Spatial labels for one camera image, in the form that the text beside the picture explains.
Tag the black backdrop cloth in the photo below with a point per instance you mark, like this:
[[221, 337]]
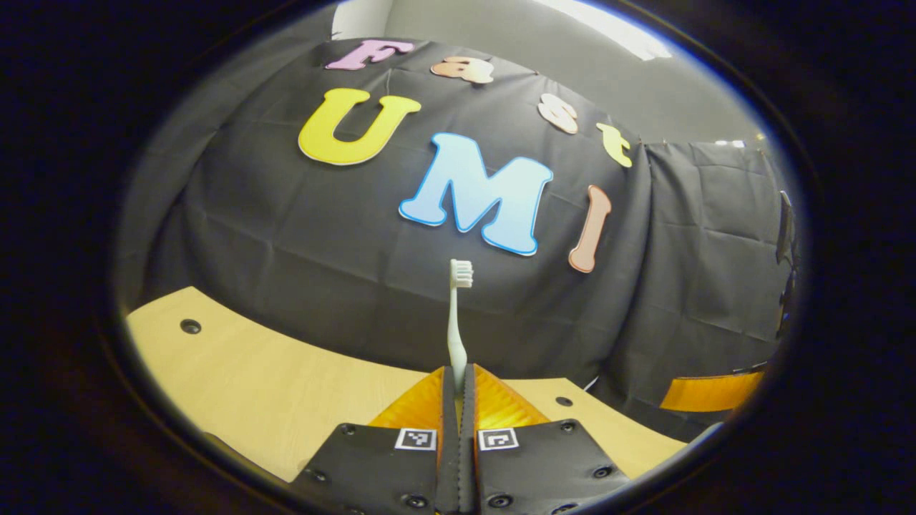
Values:
[[286, 236]]

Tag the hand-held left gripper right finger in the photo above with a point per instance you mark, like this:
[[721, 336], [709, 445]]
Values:
[[544, 468]]

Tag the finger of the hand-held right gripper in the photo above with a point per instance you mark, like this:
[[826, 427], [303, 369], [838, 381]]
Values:
[[708, 392]]

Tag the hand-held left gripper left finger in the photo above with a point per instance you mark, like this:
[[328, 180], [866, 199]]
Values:
[[372, 472]]

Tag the white toothbrush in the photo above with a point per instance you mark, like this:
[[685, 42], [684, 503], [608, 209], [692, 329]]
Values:
[[456, 322]]

